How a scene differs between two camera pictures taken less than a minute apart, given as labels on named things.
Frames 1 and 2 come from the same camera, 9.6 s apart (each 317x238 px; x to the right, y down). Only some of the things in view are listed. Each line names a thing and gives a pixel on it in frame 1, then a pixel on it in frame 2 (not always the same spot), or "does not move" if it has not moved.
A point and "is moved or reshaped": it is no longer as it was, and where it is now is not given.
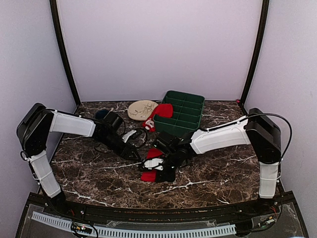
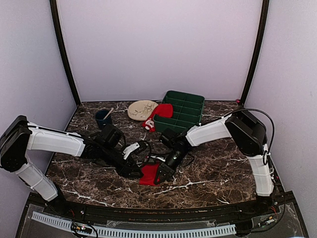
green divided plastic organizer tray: x=187 y=109 does not move
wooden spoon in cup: x=111 y=110 does not move
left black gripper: x=130 y=150 -> x=129 y=165
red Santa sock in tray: x=162 y=110 does not move
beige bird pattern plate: x=141 y=110 does not move
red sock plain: x=150 y=176 is moved or reshaped
